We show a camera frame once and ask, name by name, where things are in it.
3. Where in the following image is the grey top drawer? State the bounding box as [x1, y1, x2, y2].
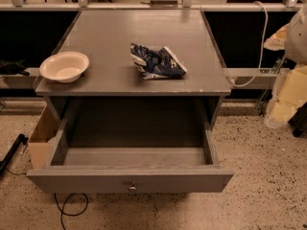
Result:
[27, 97, 233, 194]

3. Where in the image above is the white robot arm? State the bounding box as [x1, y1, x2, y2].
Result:
[264, 4, 307, 128]

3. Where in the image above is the grey drawer cabinet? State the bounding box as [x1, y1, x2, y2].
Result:
[35, 10, 230, 124]

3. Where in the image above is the blue white chip bag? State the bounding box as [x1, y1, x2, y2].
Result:
[130, 43, 187, 80]

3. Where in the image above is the white bowl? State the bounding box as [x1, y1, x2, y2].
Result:
[39, 52, 89, 83]

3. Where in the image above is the cardboard box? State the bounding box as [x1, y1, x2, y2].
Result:
[28, 106, 59, 169]

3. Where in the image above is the black rod on floor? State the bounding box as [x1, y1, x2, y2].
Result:
[0, 134, 28, 176]

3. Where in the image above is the grey metal rail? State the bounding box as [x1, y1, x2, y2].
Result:
[224, 68, 290, 89]

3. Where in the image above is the white cable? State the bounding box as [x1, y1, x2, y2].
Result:
[228, 1, 270, 88]

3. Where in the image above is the black floor cable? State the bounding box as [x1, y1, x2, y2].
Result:
[53, 193, 89, 230]

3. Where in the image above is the black object on left rail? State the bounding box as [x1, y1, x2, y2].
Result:
[0, 60, 30, 76]

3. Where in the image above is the metal top frame bar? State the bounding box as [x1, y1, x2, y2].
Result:
[0, 2, 304, 12]

